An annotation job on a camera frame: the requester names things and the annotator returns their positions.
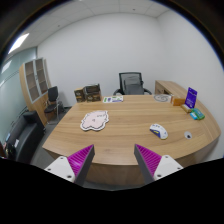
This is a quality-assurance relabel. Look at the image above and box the wooden side cabinet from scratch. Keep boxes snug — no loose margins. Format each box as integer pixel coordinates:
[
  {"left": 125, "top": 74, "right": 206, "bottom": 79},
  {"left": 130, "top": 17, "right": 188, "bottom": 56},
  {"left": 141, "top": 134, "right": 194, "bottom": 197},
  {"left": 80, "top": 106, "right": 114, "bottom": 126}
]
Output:
[{"left": 155, "top": 80, "right": 187, "bottom": 98}]

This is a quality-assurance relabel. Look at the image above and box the ceiling light panel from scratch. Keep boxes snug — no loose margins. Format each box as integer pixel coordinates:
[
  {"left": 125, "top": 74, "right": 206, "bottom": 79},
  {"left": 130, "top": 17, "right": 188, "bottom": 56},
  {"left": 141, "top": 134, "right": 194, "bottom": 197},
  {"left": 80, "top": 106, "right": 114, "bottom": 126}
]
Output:
[{"left": 8, "top": 33, "right": 29, "bottom": 54}]

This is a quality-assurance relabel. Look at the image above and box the round patterned coaster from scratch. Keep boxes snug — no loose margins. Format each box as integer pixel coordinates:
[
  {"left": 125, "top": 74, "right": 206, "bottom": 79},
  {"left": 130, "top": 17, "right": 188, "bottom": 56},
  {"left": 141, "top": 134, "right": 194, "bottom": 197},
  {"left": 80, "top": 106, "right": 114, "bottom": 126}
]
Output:
[{"left": 154, "top": 94, "right": 171, "bottom": 102}]

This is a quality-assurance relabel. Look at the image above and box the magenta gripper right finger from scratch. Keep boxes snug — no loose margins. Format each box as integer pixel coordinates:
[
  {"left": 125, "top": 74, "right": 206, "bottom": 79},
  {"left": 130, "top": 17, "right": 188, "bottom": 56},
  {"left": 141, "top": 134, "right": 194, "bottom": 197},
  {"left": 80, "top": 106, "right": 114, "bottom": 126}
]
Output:
[{"left": 133, "top": 143, "right": 184, "bottom": 186}]

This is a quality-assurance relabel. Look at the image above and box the grey mesh office chair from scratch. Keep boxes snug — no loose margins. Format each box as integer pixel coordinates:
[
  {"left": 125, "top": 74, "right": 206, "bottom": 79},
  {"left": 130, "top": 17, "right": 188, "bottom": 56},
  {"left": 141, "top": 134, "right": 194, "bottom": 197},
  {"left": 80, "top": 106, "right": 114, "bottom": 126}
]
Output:
[{"left": 113, "top": 72, "right": 151, "bottom": 95}]

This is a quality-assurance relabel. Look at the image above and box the white green leaflet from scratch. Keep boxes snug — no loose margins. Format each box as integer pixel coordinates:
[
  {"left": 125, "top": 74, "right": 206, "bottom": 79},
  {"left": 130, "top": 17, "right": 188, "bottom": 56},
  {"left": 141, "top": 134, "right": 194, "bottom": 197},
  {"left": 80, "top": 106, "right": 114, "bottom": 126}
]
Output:
[{"left": 103, "top": 96, "right": 123, "bottom": 103}]

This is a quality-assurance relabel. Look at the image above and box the purple display sign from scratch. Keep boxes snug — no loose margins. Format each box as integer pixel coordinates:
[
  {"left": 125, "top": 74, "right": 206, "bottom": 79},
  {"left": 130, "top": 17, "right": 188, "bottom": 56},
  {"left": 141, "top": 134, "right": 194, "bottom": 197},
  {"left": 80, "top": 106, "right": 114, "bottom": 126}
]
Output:
[{"left": 185, "top": 87, "right": 197, "bottom": 109}]

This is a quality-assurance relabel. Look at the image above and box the white computer mouse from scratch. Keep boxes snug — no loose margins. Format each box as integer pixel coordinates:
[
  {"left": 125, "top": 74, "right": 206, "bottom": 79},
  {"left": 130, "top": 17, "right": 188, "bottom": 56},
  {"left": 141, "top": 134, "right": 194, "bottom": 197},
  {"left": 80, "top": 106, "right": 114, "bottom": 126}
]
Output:
[{"left": 149, "top": 124, "right": 168, "bottom": 140}]

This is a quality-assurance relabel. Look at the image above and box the wooden bookshelf cabinet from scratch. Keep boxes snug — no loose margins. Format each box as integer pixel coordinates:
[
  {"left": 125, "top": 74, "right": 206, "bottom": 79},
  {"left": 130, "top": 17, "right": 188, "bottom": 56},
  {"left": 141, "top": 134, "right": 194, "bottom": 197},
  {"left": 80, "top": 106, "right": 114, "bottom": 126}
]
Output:
[{"left": 19, "top": 58, "right": 49, "bottom": 125}]

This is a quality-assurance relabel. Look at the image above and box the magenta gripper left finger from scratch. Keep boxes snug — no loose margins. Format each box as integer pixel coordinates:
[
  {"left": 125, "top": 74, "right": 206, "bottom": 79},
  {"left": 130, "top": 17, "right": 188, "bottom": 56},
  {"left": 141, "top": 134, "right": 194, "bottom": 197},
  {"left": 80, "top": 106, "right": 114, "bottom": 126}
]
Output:
[{"left": 44, "top": 144, "right": 96, "bottom": 187}]

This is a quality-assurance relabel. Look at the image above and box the green blue small packet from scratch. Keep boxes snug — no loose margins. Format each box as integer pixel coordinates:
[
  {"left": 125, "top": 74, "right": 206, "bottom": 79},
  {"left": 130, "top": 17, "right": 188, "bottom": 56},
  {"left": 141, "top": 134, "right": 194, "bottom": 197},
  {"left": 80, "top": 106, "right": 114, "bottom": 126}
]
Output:
[{"left": 190, "top": 108, "right": 205, "bottom": 120}]

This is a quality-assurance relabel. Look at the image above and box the black visitor chair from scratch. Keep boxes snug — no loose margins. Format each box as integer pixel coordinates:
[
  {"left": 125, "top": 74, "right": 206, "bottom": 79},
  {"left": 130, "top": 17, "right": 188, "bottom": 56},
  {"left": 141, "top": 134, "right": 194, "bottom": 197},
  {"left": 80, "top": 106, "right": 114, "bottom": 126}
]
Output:
[{"left": 44, "top": 86, "right": 64, "bottom": 121}]

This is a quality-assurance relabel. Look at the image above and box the dark brown gift box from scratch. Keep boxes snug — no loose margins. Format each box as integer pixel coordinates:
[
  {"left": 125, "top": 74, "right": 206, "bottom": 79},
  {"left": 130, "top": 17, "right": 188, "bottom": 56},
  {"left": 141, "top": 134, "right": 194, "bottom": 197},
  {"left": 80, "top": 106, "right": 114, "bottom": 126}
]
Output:
[{"left": 85, "top": 84, "right": 101, "bottom": 102}]

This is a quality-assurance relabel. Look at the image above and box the black leather sofa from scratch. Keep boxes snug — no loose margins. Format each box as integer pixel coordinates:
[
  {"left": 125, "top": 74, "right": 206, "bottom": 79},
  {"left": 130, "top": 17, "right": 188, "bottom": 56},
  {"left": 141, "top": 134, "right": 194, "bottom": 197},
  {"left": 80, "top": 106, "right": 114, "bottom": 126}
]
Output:
[{"left": 7, "top": 111, "right": 45, "bottom": 164}]

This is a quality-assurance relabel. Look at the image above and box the small brown box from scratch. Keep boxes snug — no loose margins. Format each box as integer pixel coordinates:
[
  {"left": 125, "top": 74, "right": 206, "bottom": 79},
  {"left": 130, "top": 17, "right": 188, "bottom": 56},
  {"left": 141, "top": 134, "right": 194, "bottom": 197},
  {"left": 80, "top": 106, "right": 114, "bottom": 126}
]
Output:
[{"left": 74, "top": 88, "right": 86, "bottom": 103}]

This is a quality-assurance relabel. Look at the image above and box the small round white disc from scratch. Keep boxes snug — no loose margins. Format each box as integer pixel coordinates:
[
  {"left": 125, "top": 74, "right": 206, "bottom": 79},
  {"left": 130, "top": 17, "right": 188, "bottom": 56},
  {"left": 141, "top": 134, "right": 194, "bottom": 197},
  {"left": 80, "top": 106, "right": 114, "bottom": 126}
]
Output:
[{"left": 184, "top": 131, "right": 192, "bottom": 139}]

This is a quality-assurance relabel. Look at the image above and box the orange wooden box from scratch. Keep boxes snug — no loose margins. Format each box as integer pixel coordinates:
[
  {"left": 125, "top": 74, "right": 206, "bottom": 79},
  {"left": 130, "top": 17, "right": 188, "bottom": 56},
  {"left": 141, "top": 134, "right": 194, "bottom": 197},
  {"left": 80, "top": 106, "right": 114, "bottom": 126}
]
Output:
[{"left": 171, "top": 96, "right": 185, "bottom": 106}]

